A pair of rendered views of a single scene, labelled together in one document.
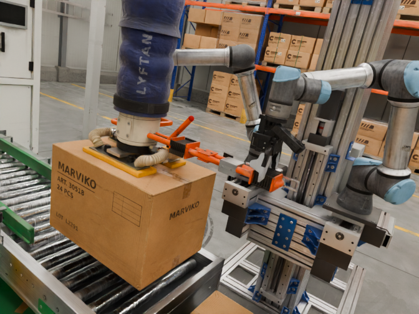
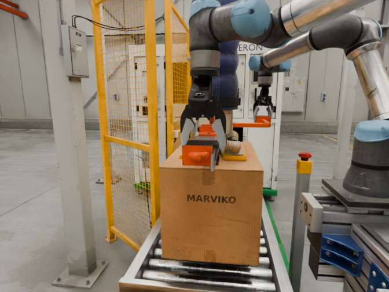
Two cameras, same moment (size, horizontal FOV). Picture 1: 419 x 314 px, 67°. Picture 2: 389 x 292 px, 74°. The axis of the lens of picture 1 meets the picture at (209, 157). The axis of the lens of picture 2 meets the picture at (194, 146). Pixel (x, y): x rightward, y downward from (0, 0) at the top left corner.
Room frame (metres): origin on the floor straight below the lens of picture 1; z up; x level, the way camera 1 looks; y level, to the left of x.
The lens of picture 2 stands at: (0.72, -0.78, 1.35)
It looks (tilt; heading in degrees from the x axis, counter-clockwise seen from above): 11 degrees down; 67
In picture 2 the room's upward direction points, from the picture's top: straight up
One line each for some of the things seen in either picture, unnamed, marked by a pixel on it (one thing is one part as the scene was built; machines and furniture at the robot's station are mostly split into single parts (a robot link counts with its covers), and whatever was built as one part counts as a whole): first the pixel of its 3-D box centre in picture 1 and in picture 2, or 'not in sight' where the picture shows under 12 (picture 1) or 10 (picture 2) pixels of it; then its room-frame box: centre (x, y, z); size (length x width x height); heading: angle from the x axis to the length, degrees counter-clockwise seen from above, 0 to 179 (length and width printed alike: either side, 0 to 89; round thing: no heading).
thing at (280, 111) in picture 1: (277, 110); (203, 62); (1.00, -0.18, 1.43); 0.08 x 0.08 x 0.05
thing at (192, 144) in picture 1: (184, 147); (210, 132); (1.17, 0.10, 1.21); 0.10 x 0.08 x 0.06; 149
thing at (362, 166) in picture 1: (366, 172); not in sight; (1.34, -0.68, 1.20); 0.13 x 0.12 x 0.14; 21
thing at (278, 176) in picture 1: (265, 179); (199, 152); (0.99, -0.19, 1.21); 0.08 x 0.07 x 0.05; 59
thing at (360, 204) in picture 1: (356, 196); not in sight; (1.35, -0.68, 1.09); 0.15 x 0.15 x 0.10
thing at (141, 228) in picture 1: (130, 199); (213, 190); (1.30, 0.31, 0.88); 0.60 x 0.40 x 0.40; 59
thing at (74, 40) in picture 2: not in sight; (76, 53); (0.71, 1.13, 1.62); 0.20 x 0.05 x 0.30; 59
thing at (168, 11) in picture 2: not in sight; (181, 124); (1.67, 1.75, 1.05); 1.17 x 0.10 x 2.10; 59
